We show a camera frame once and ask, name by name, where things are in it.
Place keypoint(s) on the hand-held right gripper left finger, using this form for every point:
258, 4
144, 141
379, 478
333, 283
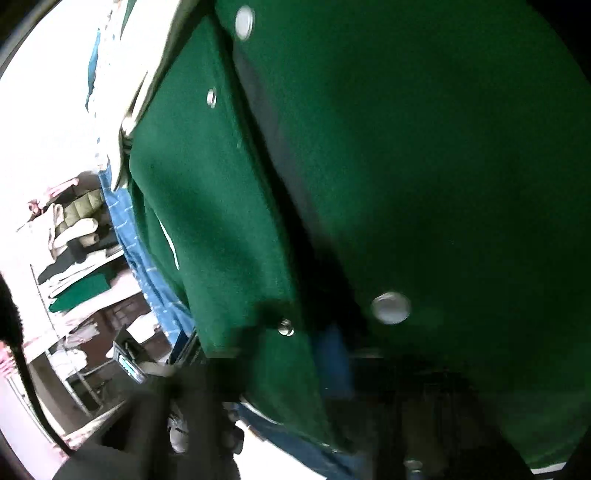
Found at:
203, 397

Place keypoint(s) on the green jacket with white stripes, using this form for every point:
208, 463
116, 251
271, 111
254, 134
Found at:
415, 161

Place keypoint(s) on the pink hanging garment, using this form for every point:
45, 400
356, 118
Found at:
51, 191

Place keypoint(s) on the white hanging garment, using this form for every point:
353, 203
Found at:
74, 233

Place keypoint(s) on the olive padded vest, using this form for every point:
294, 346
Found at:
83, 207

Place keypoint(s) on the metal clothes rack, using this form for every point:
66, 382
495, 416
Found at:
83, 390

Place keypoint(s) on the green hanging garment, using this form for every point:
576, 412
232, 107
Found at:
78, 295

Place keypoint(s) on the blue striped plaid bedsheet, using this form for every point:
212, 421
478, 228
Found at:
134, 230

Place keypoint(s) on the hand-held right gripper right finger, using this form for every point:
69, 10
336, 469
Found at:
333, 364

